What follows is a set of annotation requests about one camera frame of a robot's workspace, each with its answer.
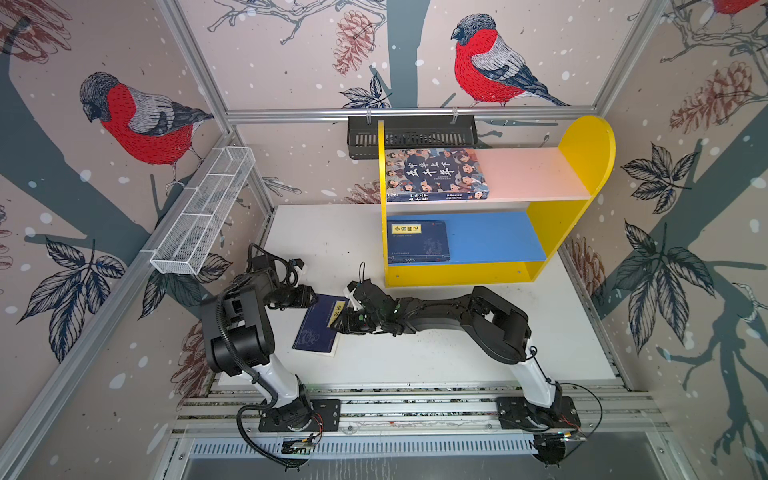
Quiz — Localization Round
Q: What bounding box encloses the blue book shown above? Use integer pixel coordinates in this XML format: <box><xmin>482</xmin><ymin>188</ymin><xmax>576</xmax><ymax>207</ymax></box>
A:
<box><xmin>387</xmin><ymin>220</ymin><xmax>450</xmax><ymax>265</ymax></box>
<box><xmin>292</xmin><ymin>295</ymin><xmax>348</xmax><ymax>356</ymax></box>

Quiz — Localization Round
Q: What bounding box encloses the large illustrated box book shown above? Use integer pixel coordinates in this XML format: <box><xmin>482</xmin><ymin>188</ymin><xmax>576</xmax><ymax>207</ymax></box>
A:
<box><xmin>384</xmin><ymin>148</ymin><xmax>490</xmax><ymax>202</ymax></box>

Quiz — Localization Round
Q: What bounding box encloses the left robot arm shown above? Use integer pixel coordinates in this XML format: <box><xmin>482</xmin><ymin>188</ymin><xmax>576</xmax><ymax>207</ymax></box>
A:
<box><xmin>200</xmin><ymin>251</ymin><xmax>320</xmax><ymax>432</ymax></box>

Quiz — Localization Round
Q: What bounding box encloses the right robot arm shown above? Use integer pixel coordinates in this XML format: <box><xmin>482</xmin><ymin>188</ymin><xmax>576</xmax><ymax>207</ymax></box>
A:
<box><xmin>330</xmin><ymin>279</ymin><xmax>581</xmax><ymax>433</ymax></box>

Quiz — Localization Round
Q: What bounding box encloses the yellow pink blue bookshelf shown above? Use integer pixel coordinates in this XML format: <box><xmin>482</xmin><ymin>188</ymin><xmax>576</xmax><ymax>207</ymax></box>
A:
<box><xmin>379</xmin><ymin>116</ymin><xmax>616</xmax><ymax>287</ymax></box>

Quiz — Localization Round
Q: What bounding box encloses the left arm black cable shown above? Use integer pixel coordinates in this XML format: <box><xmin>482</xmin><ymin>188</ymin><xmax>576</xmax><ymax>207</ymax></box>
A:
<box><xmin>245</xmin><ymin>242</ymin><xmax>304</xmax><ymax>289</ymax></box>

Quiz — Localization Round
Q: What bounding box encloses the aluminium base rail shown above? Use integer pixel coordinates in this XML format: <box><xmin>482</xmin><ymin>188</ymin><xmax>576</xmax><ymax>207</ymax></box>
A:
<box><xmin>169</xmin><ymin>386</ymin><xmax>667</xmax><ymax>460</ymax></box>

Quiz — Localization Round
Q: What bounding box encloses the white wire mesh basket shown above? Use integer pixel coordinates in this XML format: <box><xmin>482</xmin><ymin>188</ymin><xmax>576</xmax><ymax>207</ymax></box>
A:
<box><xmin>150</xmin><ymin>146</ymin><xmax>255</xmax><ymax>275</ymax></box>

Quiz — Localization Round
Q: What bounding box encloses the black slotted wall basket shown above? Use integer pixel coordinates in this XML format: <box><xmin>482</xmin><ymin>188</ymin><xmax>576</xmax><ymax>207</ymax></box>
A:
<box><xmin>347</xmin><ymin>115</ymin><xmax>478</xmax><ymax>160</ymax></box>

